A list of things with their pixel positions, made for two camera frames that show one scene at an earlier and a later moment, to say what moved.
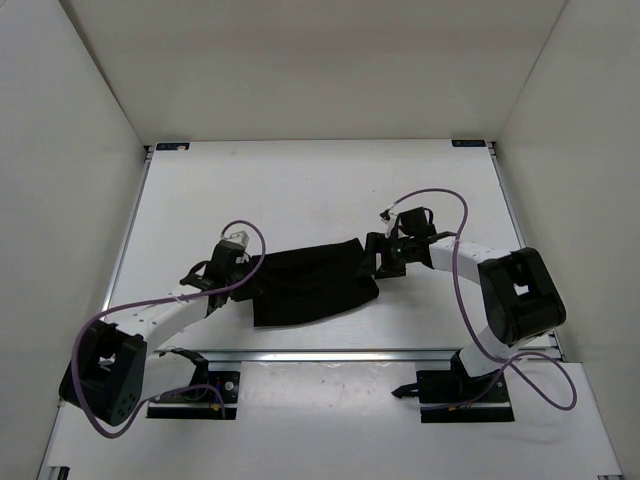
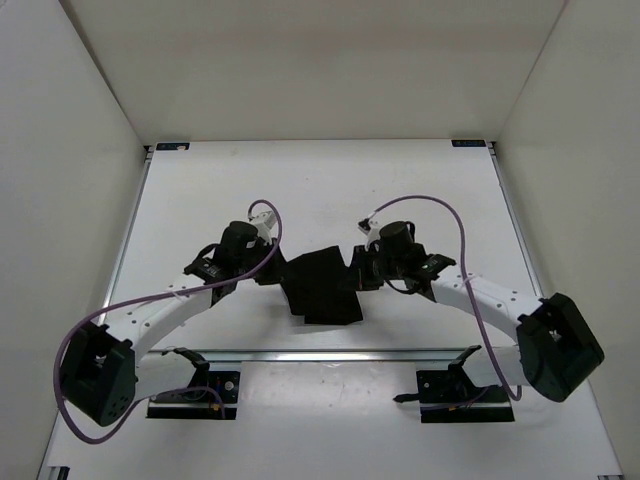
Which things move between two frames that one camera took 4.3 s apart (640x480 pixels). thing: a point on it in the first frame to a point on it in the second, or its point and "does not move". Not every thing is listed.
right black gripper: x=377 y=243 to x=358 y=269
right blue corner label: x=468 y=143 does not move
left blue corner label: x=173 y=146 does not move
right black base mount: x=455 y=385 does not move
